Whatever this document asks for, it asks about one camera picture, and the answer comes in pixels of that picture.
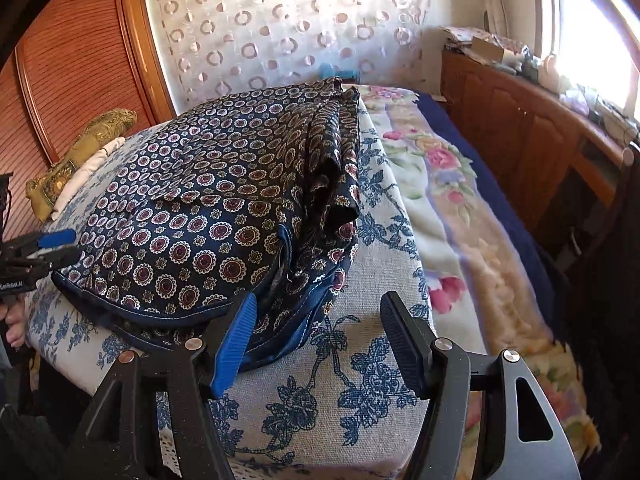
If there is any white blue-floral cloth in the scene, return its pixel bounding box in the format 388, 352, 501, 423
25, 85, 442, 480

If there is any small cardboard box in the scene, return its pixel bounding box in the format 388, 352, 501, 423
469, 35, 507, 62

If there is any wooden side cabinet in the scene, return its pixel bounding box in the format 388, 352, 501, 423
439, 46, 640, 242

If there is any white folded cloth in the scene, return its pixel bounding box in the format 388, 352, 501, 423
50, 136, 127, 222

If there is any navy patterned satin robe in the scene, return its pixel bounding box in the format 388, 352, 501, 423
51, 77, 362, 373

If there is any small blue plastic toy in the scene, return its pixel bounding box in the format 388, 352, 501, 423
319, 62, 362, 84

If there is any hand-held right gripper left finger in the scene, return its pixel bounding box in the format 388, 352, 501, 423
65, 292, 259, 480

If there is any golden patterned cushion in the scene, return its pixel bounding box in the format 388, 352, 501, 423
25, 108, 139, 222

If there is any circle-patterned sheer curtain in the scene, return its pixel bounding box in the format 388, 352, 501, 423
142, 0, 437, 117

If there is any bright window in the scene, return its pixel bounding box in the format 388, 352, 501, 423
537, 0, 640, 111

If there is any clutter of small things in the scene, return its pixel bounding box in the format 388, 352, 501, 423
442, 24, 640, 143

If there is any person's left hand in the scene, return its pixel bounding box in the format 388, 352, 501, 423
0, 304, 24, 350

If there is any floral fleece blanket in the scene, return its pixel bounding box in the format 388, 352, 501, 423
357, 85, 601, 463

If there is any wooden louvred wardrobe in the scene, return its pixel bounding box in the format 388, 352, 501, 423
0, 0, 177, 242

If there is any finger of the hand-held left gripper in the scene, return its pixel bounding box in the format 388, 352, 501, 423
22, 228, 77, 256
9, 246, 82, 272

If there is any navy bed sheet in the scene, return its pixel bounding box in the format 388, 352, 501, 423
415, 92, 568, 323

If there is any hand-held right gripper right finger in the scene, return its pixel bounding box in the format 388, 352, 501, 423
378, 290, 583, 480

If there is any dark furniture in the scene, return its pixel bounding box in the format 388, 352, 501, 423
545, 141, 640, 480

